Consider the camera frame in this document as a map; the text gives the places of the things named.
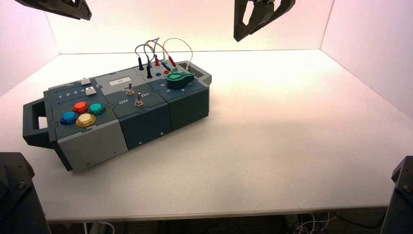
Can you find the silver toggle switch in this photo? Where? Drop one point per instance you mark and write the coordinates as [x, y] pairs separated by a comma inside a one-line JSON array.
[[130, 89], [138, 101]]

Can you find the blue push button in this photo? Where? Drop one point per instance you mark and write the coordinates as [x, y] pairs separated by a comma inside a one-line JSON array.
[[69, 117]]

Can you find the green push button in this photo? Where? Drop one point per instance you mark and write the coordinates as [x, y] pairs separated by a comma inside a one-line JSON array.
[[97, 109]]

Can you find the green rotary knob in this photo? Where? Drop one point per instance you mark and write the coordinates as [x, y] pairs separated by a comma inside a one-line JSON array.
[[177, 82]]

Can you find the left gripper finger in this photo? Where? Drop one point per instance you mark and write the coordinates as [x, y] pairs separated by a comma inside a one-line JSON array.
[[64, 8]]

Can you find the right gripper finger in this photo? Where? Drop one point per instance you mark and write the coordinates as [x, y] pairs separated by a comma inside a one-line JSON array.
[[280, 6], [238, 19]]

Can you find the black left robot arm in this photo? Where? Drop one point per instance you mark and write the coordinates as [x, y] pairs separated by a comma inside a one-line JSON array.
[[16, 200]]

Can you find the red push button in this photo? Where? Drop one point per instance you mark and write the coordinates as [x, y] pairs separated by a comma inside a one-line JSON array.
[[80, 107]]

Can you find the yellow push button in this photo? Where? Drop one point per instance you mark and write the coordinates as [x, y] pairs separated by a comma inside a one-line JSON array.
[[86, 120]]

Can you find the white slider cap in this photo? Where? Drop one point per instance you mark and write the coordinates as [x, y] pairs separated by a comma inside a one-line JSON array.
[[85, 81], [91, 91]]

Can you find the grey and blue control box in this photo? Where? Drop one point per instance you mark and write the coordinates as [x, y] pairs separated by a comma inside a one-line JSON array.
[[93, 145]]

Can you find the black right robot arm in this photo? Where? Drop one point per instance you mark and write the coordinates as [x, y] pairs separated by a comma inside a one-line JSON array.
[[400, 206]]

